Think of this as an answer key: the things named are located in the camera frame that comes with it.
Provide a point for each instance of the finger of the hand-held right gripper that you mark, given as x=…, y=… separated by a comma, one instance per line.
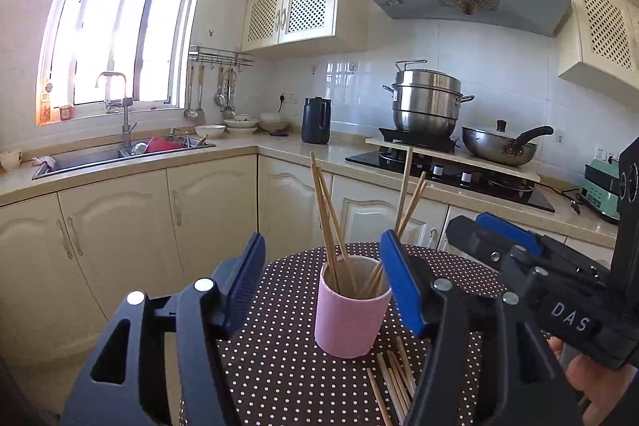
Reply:
x=509, y=234
x=469, y=236

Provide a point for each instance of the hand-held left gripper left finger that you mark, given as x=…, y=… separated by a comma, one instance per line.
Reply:
x=247, y=279

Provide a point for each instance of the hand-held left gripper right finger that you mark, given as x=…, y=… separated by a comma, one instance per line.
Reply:
x=402, y=289

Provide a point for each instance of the pile of wooden chopsticks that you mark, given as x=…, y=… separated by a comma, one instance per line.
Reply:
x=394, y=381

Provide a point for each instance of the bunch of wooden chopsticks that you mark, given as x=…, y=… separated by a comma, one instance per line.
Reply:
x=327, y=226

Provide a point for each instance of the person's right hand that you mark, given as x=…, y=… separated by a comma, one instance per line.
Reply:
x=594, y=391

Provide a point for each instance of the black gas stove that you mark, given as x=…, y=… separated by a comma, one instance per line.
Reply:
x=499, y=191

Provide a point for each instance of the light wooden board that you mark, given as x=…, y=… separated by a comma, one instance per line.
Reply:
x=474, y=161

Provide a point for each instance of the brown polka dot tablecloth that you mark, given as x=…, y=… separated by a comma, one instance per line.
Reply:
x=289, y=356

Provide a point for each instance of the green electric cooker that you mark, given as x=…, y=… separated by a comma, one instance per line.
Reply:
x=599, y=196

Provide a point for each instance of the cream lower cabinets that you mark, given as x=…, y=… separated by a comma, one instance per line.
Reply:
x=125, y=226

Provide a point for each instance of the beige stone countertop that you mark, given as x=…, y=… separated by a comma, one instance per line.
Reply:
x=279, y=146

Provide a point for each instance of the stainless steel steamer pot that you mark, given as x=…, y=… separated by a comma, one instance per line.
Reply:
x=427, y=106

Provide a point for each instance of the stack of white dishes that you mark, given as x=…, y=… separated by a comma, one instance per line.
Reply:
x=241, y=122

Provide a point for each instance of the white patterned bowl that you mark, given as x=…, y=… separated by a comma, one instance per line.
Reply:
x=274, y=124

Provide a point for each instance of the red basin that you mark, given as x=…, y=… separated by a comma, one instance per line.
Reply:
x=162, y=145

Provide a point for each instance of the black kettle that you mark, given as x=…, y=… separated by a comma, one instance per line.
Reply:
x=315, y=121

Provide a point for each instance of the hanging steel ladles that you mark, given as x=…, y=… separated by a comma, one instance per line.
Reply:
x=192, y=106

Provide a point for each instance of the hanging steel skimmers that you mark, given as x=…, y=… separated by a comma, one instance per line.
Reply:
x=227, y=91

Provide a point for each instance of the steel sink faucet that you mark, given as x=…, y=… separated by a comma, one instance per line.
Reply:
x=127, y=126

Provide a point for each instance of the steel kitchen sink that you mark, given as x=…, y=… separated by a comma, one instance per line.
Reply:
x=90, y=159

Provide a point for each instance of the cream lattice door cabinet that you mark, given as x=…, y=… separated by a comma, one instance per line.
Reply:
x=604, y=31
x=304, y=7

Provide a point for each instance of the small pink cup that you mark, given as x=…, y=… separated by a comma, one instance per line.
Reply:
x=66, y=112

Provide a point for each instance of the small white bowl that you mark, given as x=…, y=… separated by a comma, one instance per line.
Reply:
x=10, y=160

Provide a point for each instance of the orange bottle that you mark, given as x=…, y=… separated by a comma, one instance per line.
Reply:
x=45, y=106

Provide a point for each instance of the sliding kitchen window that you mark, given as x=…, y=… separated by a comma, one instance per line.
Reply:
x=120, y=7

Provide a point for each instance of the white double wall socket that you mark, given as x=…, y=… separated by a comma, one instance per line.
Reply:
x=606, y=154

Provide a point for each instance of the metal utensil rail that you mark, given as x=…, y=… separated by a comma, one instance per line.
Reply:
x=219, y=55

